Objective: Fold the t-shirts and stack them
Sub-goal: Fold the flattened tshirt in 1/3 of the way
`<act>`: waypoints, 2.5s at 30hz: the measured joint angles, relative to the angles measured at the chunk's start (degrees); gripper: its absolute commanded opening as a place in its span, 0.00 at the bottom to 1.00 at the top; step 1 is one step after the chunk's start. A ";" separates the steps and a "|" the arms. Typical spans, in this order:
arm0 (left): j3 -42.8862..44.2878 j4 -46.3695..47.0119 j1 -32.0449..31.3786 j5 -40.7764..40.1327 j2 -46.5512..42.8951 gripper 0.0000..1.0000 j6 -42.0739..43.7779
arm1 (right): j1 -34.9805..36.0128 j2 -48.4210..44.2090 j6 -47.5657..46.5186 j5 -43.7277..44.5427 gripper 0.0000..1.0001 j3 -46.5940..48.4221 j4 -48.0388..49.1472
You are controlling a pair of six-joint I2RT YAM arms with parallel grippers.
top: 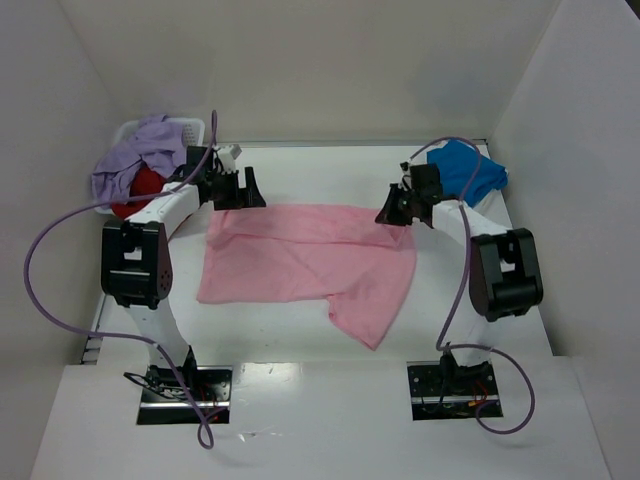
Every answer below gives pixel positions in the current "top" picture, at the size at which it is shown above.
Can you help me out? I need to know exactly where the white folded t shirt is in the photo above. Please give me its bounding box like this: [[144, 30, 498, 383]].
[[474, 190, 512, 227]]

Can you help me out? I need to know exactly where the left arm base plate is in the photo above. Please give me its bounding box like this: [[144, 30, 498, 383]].
[[123, 366, 233, 425]]

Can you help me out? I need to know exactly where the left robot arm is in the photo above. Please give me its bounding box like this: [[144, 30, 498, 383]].
[[101, 144, 266, 383]]

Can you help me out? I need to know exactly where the white laundry basket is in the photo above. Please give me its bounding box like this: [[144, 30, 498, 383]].
[[92, 115, 207, 217]]

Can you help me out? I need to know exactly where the pink t shirt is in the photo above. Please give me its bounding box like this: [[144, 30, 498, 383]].
[[197, 205, 417, 350]]

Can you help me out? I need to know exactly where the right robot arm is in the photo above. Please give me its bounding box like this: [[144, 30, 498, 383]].
[[376, 162, 544, 368]]

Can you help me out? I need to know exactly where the blue folded t shirt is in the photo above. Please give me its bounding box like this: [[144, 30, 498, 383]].
[[426, 140, 508, 207]]

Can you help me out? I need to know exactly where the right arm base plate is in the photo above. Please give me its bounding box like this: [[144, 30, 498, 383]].
[[407, 362, 503, 421]]

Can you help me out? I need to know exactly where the purple t shirt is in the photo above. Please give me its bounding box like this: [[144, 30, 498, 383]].
[[90, 113, 197, 211]]

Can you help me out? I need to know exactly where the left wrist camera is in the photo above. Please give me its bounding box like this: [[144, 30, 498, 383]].
[[213, 144, 242, 174]]

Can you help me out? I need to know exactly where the red t shirt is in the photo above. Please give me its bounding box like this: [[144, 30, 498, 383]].
[[111, 167, 166, 219]]

